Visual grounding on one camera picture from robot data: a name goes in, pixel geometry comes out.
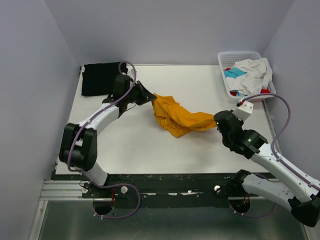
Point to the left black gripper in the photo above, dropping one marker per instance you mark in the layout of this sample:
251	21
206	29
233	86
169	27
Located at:
145	96

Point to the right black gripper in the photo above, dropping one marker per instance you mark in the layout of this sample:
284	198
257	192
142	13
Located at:
240	122

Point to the orange t shirt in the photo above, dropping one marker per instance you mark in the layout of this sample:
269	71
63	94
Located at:
177	120

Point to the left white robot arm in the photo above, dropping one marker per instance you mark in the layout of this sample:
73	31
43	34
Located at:
79	146

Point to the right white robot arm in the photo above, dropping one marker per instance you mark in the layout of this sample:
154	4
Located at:
297	191

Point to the folded black t shirt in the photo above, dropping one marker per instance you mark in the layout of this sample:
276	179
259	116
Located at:
98	79

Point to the red cloth in basket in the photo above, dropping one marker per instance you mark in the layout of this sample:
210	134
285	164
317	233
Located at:
246	85

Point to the blue cloth in basket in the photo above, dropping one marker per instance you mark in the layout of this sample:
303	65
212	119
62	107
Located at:
233	73

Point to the white plastic basket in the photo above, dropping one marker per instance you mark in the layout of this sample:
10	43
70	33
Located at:
227	59

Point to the white t shirt in basket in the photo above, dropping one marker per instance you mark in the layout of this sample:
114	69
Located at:
259	68

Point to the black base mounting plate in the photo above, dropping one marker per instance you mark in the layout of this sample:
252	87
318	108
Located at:
190	190

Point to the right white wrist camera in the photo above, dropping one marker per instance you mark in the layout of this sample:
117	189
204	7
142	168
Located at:
244	110

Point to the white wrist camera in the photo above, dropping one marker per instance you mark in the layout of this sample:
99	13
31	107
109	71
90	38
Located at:
131	73
244	110

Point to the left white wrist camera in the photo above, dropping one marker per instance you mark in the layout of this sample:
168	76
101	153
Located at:
131	73

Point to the aluminium rail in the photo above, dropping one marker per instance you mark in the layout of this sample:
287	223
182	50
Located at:
61	190

